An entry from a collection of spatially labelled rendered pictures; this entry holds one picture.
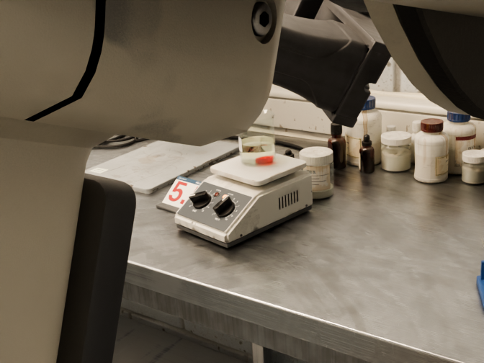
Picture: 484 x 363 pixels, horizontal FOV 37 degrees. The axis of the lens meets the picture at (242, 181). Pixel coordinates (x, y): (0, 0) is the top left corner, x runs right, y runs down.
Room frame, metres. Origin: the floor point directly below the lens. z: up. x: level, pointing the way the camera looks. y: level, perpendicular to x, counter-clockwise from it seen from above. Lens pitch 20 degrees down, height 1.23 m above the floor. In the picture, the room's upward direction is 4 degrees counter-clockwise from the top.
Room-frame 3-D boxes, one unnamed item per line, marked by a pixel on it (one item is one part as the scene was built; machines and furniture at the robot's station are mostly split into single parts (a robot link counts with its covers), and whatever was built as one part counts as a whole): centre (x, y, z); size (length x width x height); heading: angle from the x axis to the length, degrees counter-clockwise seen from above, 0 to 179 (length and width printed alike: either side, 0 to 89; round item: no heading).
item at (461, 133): (1.28, -0.40, 0.81); 0.06 x 0.06 x 0.11
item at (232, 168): (1.14, -0.03, 0.83); 0.12 x 0.12 x 0.01; 42
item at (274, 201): (1.12, -0.01, 0.79); 0.22 x 0.13 x 0.08; 132
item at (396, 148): (1.31, -0.30, 0.78); 0.06 x 0.06 x 0.07
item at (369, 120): (1.36, -0.24, 0.81); 0.07 x 0.07 x 0.13
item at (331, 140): (1.34, -0.19, 0.79); 0.04 x 0.04 x 0.09
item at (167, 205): (1.19, 0.10, 0.77); 0.09 x 0.06 x 0.04; 46
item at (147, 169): (1.44, 0.16, 0.76); 0.30 x 0.20 x 0.01; 142
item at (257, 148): (1.15, -0.03, 0.88); 0.07 x 0.06 x 0.08; 148
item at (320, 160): (1.20, -0.13, 0.79); 0.06 x 0.06 x 0.08
